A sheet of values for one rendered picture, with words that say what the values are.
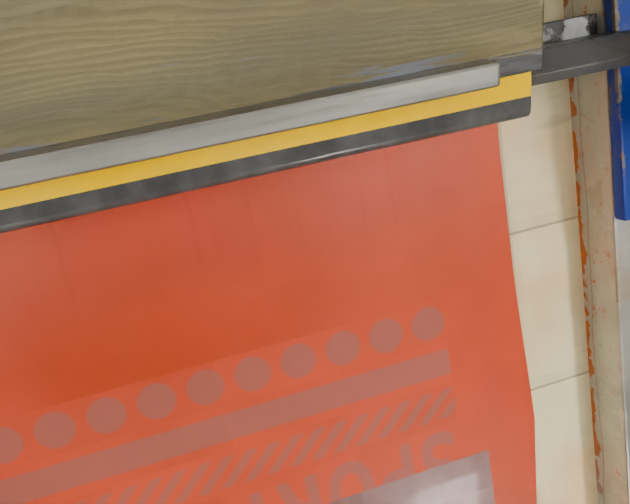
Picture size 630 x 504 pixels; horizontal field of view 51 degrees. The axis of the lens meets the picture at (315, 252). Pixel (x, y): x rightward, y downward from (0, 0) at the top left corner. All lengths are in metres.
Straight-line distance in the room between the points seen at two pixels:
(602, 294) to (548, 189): 0.08
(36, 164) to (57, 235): 0.12
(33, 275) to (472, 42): 0.25
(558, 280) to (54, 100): 0.34
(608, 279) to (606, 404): 0.10
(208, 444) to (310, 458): 0.07
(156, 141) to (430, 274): 0.22
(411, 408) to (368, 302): 0.08
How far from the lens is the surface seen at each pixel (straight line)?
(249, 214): 0.38
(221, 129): 0.26
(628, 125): 0.43
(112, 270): 0.38
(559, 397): 0.51
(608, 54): 0.38
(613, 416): 0.51
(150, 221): 0.38
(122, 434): 0.42
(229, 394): 0.41
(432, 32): 0.30
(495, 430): 0.49
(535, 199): 0.45
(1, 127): 0.28
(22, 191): 0.29
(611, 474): 0.54
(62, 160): 0.26
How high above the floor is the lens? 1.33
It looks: 70 degrees down
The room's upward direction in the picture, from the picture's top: 131 degrees clockwise
